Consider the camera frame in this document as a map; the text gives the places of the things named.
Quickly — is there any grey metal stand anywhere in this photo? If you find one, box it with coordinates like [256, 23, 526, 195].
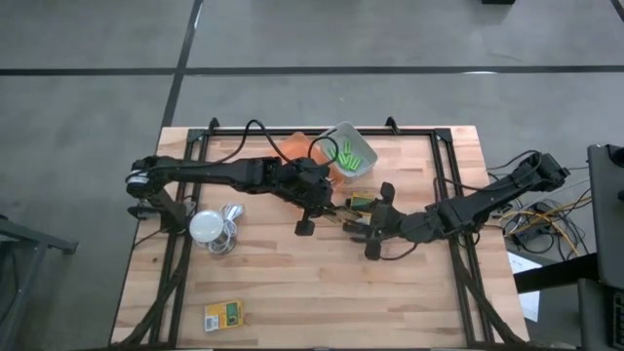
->
[0, 214, 79, 351]

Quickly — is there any black floor cable bundle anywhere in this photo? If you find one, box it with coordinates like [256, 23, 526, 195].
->
[501, 184, 594, 257]

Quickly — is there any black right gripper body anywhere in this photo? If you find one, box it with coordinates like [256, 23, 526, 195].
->
[360, 180, 409, 262]

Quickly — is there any white dome lamp wooden base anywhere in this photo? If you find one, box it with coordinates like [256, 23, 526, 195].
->
[188, 208, 226, 244]

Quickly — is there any orange translucent plastic bin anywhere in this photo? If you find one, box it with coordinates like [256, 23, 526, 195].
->
[281, 131, 346, 187]

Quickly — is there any black plastic mesh basket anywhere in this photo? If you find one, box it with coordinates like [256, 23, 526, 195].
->
[341, 196, 394, 240]

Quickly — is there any white coiled power cable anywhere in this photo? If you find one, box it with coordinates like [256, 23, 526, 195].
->
[207, 201, 248, 255]

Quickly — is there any white paper sheet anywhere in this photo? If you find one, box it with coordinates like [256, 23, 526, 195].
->
[506, 252, 542, 324]

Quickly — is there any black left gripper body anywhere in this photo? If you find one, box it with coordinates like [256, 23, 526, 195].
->
[275, 156, 342, 239]

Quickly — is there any yellow floor cable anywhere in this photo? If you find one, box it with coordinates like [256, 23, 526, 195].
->
[499, 197, 594, 259]

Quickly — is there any black workstation desk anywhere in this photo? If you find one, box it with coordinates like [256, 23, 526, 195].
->
[512, 253, 624, 351]

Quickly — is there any yellow green crayon box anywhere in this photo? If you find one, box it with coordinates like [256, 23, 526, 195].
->
[203, 298, 245, 334]
[349, 191, 377, 212]

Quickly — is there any black computer monitor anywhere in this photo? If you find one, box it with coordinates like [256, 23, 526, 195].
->
[586, 143, 624, 293]

